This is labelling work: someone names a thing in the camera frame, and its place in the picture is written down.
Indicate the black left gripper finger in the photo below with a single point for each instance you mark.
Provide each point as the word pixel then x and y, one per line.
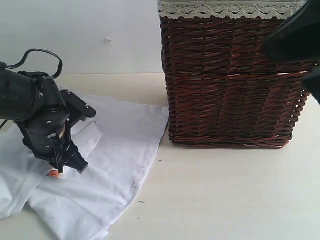
pixel 75 160

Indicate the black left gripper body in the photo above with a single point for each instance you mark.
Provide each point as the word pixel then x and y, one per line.
pixel 47 129

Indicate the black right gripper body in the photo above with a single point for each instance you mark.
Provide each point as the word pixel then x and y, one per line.
pixel 296 41

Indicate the white t-shirt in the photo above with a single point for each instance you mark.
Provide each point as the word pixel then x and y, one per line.
pixel 120 145

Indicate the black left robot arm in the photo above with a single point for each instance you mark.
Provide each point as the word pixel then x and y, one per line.
pixel 19 90

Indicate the dark brown wicker basket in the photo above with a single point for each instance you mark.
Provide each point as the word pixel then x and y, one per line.
pixel 222 90

